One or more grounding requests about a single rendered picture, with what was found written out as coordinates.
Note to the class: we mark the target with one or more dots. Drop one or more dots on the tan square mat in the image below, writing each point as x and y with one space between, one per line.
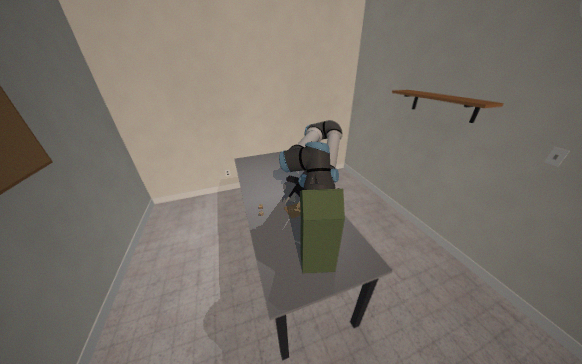
296 212

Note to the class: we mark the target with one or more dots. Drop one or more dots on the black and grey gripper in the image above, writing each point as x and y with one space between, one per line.
292 195

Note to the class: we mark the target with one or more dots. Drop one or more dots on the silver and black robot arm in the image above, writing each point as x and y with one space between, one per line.
314 157

